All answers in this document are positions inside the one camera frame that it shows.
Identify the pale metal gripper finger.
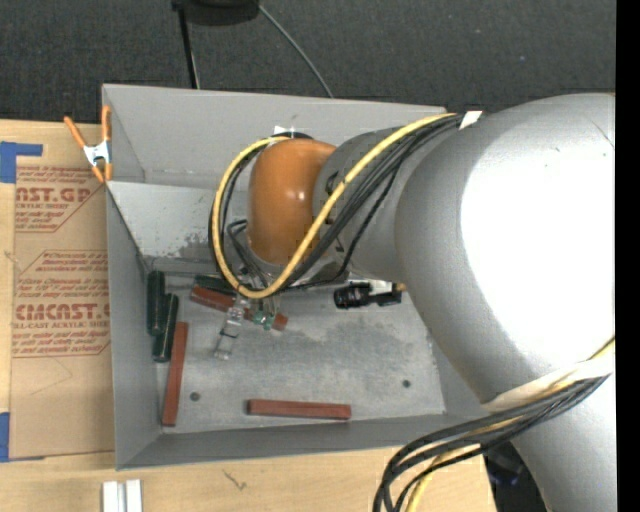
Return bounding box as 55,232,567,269
213,302,248,361

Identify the red-brown flat block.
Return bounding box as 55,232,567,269
189,284,290,332
160,321,190,428
245,398,353,422

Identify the dark green flat block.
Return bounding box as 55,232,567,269
145,269,167,338
151,292,180,364
193,274,237,294

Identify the grey metal bin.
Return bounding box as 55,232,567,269
101,83,485,472

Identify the brown cardboard board red print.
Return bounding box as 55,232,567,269
0,118,118,462

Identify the black cylinder on white bracket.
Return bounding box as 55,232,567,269
333,279,407,311

